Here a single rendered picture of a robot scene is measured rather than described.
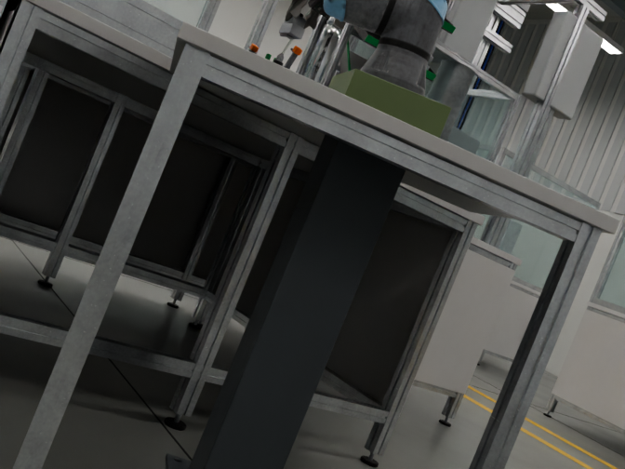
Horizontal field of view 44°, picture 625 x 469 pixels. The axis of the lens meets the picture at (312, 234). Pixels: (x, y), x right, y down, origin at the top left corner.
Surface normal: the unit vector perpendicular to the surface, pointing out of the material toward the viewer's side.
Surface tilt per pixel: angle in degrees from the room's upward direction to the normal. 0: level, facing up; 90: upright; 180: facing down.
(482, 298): 90
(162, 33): 90
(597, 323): 90
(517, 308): 90
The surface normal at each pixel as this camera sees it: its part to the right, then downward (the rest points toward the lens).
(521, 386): 0.20, 0.09
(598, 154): -0.78, -0.32
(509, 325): 0.50, 0.21
